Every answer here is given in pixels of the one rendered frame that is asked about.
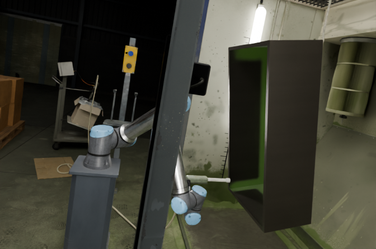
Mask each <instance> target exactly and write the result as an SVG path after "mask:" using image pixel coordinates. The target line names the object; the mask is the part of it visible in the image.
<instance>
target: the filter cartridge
mask: <svg viewBox="0 0 376 249"><path fill-rule="evenodd" d="M340 42H341V46H340V50H339V55H338V60H337V66H336V69H335V72H334V75H333V80H332V86H331V90H330V94H329V97H328V102H327V107H326V111H329V112H334V113H337V114H341V115H340V116H339V117H340V118H342V120H341V124H342V122H343V119H347V116H346V115H348V116H355V117H360V118H363V117H364V113H365V109H366V105H367V102H368V97H369V92H370V89H371V86H372V82H373V76H374V71H375V68H376V38H372V37H344V38H342V39H341V40H340Z"/></svg>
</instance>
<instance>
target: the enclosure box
mask: <svg viewBox="0 0 376 249"><path fill-rule="evenodd" d="M322 49H323V40H267V41H261V42H257V43H251V44H244V45H239V46H233V47H229V48H228V178H230V180H231V181H230V182H229V183H228V190H229V191H230V192H231V193H232V195H233V196H234V197H235V198H236V199H237V201H238V202H239V203H240V204H241V205H242V207H243V208H244V209H245V211H246V212H247V213H248V214H249V215H250V217H251V218H252V219H253V220H254V221H255V223H256V224H257V225H258V226H259V228H260V229H261V230H262V231H263V232H264V233H267V232H273V231H278V230H282V229H288V228H293V227H298V226H302V225H307V224H311V219H312V202H313V185H314V168H315V159H316V143H317V126H318V109H319V92H320V83H321V66H322Z"/></svg>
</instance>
